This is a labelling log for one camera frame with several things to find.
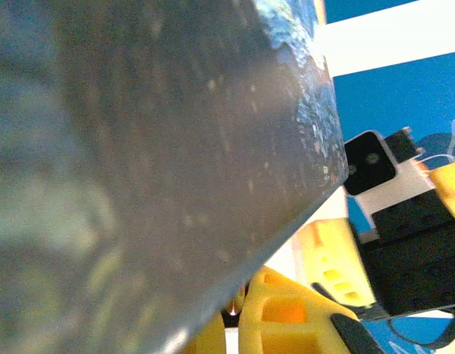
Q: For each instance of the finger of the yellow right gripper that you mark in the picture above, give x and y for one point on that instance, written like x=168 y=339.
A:
x=330 y=254
x=450 y=188

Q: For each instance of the silver black wrist camera box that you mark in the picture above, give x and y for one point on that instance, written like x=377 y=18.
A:
x=367 y=162

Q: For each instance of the beige frame crossbar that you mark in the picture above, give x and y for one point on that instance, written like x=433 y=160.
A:
x=389 y=40

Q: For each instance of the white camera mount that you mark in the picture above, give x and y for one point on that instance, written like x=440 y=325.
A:
x=408 y=182

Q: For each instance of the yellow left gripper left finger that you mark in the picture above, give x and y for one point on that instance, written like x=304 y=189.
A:
x=214 y=339

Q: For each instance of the dark grey tray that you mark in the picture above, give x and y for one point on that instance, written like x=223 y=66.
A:
x=157 y=166

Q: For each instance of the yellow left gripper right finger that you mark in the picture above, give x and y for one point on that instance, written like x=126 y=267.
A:
x=282 y=332

